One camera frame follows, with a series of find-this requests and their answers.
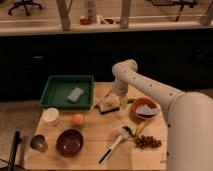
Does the bunch of dark grapes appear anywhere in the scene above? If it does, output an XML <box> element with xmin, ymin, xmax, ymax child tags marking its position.
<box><xmin>134</xmin><ymin>135</ymin><xmax>162</xmax><ymax>149</ymax></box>

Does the grey sponge in tray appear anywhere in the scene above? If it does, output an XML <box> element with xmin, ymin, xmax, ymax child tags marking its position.
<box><xmin>67</xmin><ymin>87</ymin><xmax>84</xmax><ymax>102</ymax></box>

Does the dark brown bowl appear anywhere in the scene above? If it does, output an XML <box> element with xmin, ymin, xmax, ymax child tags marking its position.
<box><xmin>56</xmin><ymin>129</ymin><xmax>83</xmax><ymax>157</ymax></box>

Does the grey cloth in bowl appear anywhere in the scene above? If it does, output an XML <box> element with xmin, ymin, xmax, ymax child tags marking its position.
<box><xmin>136</xmin><ymin>105</ymin><xmax>160</xmax><ymax>116</ymax></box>

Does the small metal cup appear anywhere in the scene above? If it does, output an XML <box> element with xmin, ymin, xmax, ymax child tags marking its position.
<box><xmin>30</xmin><ymin>134</ymin><xmax>48</xmax><ymax>152</ymax></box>

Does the yellow banana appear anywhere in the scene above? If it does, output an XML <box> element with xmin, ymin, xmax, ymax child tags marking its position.
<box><xmin>135</xmin><ymin>120</ymin><xmax>149</xmax><ymax>136</ymax></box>

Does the orange bowl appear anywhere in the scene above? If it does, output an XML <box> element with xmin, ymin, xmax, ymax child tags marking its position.
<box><xmin>130</xmin><ymin>98</ymin><xmax>161</xmax><ymax>121</ymax></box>

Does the orange fruit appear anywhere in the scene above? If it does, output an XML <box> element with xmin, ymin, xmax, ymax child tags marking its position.
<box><xmin>71</xmin><ymin>113</ymin><xmax>84</xmax><ymax>126</ymax></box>

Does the white plastic cup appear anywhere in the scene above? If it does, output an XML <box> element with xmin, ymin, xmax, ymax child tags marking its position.
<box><xmin>42</xmin><ymin>108</ymin><xmax>60</xmax><ymax>126</ymax></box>

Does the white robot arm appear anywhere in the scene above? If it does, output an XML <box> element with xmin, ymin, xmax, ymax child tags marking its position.
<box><xmin>112</xmin><ymin>59</ymin><xmax>213</xmax><ymax>171</ymax></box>

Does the black office chair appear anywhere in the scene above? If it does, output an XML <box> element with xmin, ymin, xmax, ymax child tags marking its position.
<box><xmin>8</xmin><ymin>0</ymin><xmax>43</xmax><ymax>16</ymax></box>

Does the black stand at left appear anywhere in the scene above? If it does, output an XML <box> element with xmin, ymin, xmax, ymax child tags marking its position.
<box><xmin>7</xmin><ymin>131</ymin><xmax>21</xmax><ymax>171</ymax></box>

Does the green plastic tray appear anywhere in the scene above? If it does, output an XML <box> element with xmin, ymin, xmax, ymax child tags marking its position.
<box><xmin>40</xmin><ymin>75</ymin><xmax>94</xmax><ymax>110</ymax></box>

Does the red object on shelf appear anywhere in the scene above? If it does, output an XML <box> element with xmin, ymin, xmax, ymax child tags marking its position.
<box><xmin>79</xmin><ymin>17</ymin><xmax>92</xmax><ymax>25</ymax></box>

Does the white handled dish brush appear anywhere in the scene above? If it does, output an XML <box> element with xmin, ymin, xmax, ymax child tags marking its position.
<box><xmin>98</xmin><ymin>126</ymin><xmax>132</xmax><ymax>164</ymax></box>

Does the green cucumber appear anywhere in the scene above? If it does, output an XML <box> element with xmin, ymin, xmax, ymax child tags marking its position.
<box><xmin>128</xmin><ymin>98</ymin><xmax>135</xmax><ymax>103</ymax></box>

